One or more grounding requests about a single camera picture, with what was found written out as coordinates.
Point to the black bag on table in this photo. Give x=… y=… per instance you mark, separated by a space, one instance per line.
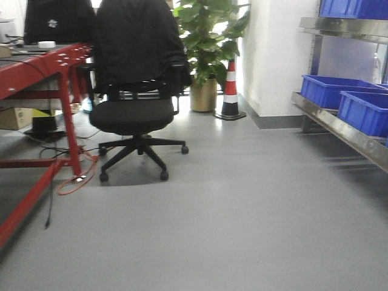
x=62 y=21

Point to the gold plant pot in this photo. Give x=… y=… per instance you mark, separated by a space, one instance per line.
x=203 y=98

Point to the stainless steel shelf rack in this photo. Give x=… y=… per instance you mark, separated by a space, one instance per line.
x=369 y=30

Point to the black jacket on chair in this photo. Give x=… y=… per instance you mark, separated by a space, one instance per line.
x=136 y=41

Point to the green potted plant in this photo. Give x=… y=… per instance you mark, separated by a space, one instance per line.
x=209 y=31

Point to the blue bin near left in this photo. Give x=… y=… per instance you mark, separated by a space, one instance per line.
x=325 y=91

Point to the orange white traffic cone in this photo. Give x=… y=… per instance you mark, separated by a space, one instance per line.
x=230 y=110

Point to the blue bin top shelf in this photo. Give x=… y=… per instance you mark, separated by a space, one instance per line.
x=354 y=9

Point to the black swivel office chair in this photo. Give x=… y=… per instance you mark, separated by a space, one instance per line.
x=133 y=110

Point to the red metal table frame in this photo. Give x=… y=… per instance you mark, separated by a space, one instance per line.
x=50 y=75

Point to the blue bin near right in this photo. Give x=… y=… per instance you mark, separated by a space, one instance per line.
x=365 y=111

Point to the cardboard box under table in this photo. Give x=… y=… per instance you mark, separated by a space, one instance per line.
x=15 y=118

